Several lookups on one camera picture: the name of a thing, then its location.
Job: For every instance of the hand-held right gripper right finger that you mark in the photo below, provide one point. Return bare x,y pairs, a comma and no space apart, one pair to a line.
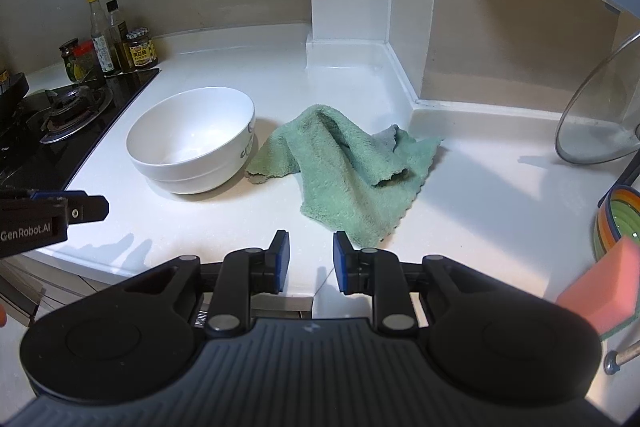
339,262

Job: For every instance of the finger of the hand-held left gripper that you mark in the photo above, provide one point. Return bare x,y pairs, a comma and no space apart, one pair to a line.
85,209

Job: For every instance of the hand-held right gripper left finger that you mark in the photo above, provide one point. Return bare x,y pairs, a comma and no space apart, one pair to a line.
284,262

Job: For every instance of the green cloth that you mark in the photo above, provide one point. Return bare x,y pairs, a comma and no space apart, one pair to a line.
340,167

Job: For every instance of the white bowl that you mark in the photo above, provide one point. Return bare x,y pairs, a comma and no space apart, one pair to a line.
190,142

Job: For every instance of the colourful striped bowl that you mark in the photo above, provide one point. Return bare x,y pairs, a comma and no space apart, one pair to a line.
620,217

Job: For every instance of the black glass gas stove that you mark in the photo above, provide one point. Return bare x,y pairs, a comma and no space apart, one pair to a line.
100,127

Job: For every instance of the metal stove burner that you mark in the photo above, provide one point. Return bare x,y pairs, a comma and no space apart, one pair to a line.
70,107

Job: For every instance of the black pot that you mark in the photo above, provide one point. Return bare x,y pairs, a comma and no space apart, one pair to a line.
12,94

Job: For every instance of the red label spice jar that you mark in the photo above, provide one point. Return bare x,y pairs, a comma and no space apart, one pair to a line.
91,59

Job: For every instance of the black lid jar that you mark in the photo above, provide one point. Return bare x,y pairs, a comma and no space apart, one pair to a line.
70,57

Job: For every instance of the yellow label jar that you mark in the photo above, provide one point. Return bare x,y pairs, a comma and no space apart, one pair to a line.
141,53

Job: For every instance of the yellow cap clear bottle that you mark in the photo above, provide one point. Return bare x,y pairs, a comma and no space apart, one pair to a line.
101,37

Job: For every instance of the dark cap oil bottle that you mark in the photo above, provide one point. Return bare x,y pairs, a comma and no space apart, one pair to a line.
120,37

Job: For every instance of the pink sponge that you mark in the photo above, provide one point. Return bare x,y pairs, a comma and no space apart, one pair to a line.
610,292

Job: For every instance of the glass pot lid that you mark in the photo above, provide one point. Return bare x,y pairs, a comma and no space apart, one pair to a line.
600,107

